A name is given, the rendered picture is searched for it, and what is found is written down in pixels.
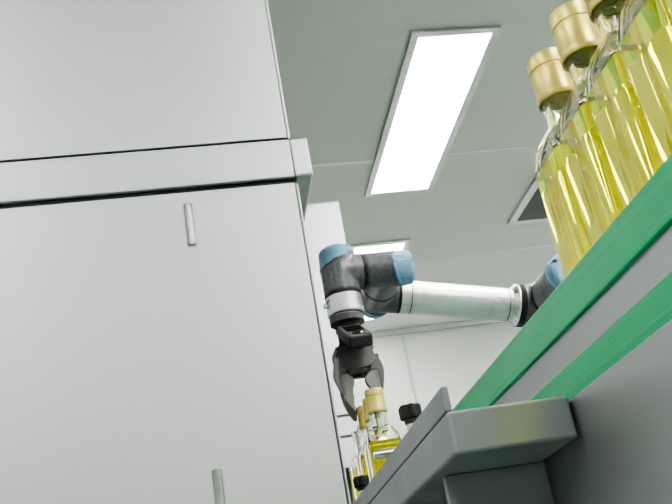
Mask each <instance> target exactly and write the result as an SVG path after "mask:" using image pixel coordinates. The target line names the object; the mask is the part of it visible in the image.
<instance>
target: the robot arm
mask: <svg viewBox="0 0 672 504"><path fill-rule="evenodd" d="M318 258H319V267H320V271H319V273H320V275H321V280H322V286H323V292H324V297H325V302H326V304H324V305H323V308H324V309H327V314H328V319H329V322H330V327H331V328H332V329H334V330H335V331H336V335H338V341H339V345H338V347H335V350H334V352H333V355H332V362H333V379H334V382H335V384H336V386H337V388H338V389H339V392H340V397H341V400H342V402H343V406H344V407H345V409H346V411H347V413H348V414H349V416H350V417H351V418H352V419H353V421H357V408H356V406H355V403H354V401H355V396H354V394H353V387H354V385H355V379H362V378H365V383H366V386H367V387H368V388H374V387H381V388H383V389H384V367H383V364H382V362H381V360H380V359H379V355H378V353H376V354H374V352H373V348H374V346H372V345H373V335H372V333H371V332H369V331H368V330H367V329H365V328H364V327H363V326H361V325H362V324H364V323H365V317H364V316H366V317H368V318H371V319H378V318H381V317H383V316H384V315H385V314H387V313H397V314H411V315H424V316H438V317H452V318H465V319H479V320H492V321H506V322H508V323H509V324H510V325H511V326H512V327H523V326H524V325H525V324H526V323H527V322H528V321H529V319H530V318H531V317H532V316H533V315H534V314H535V312H536V311H537V310H538V309H539V308H540V307H541V305H542V304H543V303H544V302H545V301H546V299H547V298H548V297H549V296H550V295H551V294H552V292H553V291H554V290H555V289H556V288H557V287H558V285H559V284H560V283H561V282H562V281H563V280H564V278H565V276H564V272H563V269H562V265H561V262H560V258H559V255H558V254H556V255H555V256H554V257H553V258H552V259H551V260H550V261H549V262H548V263H547V264H546V266H545V269H544V270H543V272H542V273H541V274H540V276H539V277H538V278H537V280H536V281H535V282H533V283H530V284H525V285H523V284H514V285H513V286H512V287H511V288H501V287H488V286H475V285H461V284H448V283H435V282H421V281H414V279H415V265H414V260H413V257H412V255H411V253H410V252H409V251H407V250H397V251H394V250H391V251H385V252H375V253H365V254H355V253H354V251H353V249H352V247H351V246H350V245H348V244H342V243H337V244H332V245H329V246H326V247H325V248H323V249H322V250H321V251H320V253H319V254H318ZM367 374H368V375H367Z"/></svg>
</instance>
